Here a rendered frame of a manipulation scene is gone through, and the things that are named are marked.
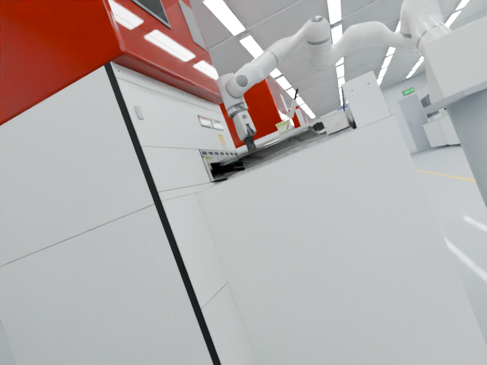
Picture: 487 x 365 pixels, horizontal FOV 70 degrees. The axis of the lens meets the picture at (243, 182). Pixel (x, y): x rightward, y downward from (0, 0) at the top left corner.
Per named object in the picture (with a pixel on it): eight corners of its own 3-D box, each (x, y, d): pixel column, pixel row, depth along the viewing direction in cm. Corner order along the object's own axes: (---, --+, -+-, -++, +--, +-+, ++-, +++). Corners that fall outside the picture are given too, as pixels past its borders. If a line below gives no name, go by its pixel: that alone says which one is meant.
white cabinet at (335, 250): (286, 442, 107) (194, 194, 110) (314, 310, 198) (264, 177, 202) (520, 410, 88) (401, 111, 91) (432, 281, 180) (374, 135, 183)
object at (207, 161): (210, 182, 126) (201, 158, 126) (244, 176, 168) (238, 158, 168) (214, 180, 126) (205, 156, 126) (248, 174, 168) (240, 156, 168)
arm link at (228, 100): (250, 99, 137) (240, 108, 145) (238, 69, 138) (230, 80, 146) (232, 103, 133) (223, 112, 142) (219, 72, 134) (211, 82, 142)
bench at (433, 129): (444, 148, 1027) (419, 86, 1035) (430, 149, 1199) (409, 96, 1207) (484, 134, 995) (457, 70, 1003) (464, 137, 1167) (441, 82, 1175)
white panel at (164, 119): (154, 203, 92) (103, 65, 93) (243, 182, 170) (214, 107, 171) (164, 200, 91) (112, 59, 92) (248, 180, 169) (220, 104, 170)
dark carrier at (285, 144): (222, 165, 131) (222, 164, 131) (248, 164, 164) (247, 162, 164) (308, 129, 121) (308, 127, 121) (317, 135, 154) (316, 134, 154)
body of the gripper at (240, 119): (249, 104, 136) (259, 131, 135) (243, 113, 146) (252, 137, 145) (232, 110, 134) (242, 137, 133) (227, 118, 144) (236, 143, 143)
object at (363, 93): (358, 129, 100) (340, 84, 101) (354, 138, 153) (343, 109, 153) (391, 115, 97) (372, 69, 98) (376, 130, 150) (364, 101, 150)
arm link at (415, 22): (448, 53, 132) (423, 28, 149) (458, 3, 119) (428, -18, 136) (416, 61, 134) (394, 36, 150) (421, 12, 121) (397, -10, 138)
